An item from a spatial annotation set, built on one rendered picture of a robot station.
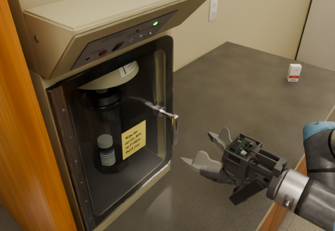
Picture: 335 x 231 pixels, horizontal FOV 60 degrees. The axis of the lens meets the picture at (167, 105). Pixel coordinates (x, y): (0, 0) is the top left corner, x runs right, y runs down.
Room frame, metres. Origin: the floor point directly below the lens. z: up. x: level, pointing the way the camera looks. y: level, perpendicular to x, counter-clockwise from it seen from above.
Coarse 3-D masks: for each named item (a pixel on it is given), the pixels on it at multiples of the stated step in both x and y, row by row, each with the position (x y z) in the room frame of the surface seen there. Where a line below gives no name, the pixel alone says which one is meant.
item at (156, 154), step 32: (128, 64) 0.52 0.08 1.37; (160, 64) 0.59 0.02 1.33; (96, 96) 0.45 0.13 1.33; (128, 96) 0.51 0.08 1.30; (160, 96) 0.59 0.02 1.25; (96, 128) 0.44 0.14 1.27; (128, 128) 0.50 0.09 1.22; (160, 128) 0.58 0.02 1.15; (96, 160) 0.43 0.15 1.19; (128, 160) 0.50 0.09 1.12; (160, 160) 0.58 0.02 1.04; (96, 192) 0.42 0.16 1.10; (128, 192) 0.49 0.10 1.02; (96, 224) 0.41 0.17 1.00
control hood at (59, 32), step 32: (64, 0) 0.44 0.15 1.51; (96, 0) 0.44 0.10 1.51; (128, 0) 0.44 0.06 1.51; (160, 0) 0.44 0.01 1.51; (192, 0) 0.52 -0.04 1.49; (32, 32) 0.38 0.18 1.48; (64, 32) 0.33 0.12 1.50; (96, 32) 0.35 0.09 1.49; (160, 32) 0.56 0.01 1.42; (64, 64) 0.36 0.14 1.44
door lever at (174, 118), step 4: (164, 108) 0.59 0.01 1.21; (160, 112) 0.58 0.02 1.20; (164, 112) 0.58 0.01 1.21; (160, 116) 0.58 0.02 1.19; (168, 116) 0.57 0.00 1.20; (172, 116) 0.56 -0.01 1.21; (176, 116) 0.56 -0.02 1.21; (172, 120) 0.56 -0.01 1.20; (176, 120) 0.55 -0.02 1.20; (172, 124) 0.56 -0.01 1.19; (176, 124) 0.56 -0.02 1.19; (172, 128) 0.56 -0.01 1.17; (176, 128) 0.56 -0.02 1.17; (172, 132) 0.56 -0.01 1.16; (176, 132) 0.56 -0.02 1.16; (172, 136) 0.56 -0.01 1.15; (176, 136) 0.56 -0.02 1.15; (172, 140) 0.56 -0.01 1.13; (176, 140) 0.56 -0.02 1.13
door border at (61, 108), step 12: (60, 96) 0.40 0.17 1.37; (60, 108) 0.39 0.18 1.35; (60, 120) 0.39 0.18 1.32; (60, 132) 0.38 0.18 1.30; (72, 132) 0.40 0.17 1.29; (72, 144) 0.40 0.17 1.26; (72, 156) 0.39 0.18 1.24; (72, 180) 0.38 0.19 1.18; (84, 180) 0.40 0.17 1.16; (84, 192) 0.40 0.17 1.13; (84, 204) 0.39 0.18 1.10
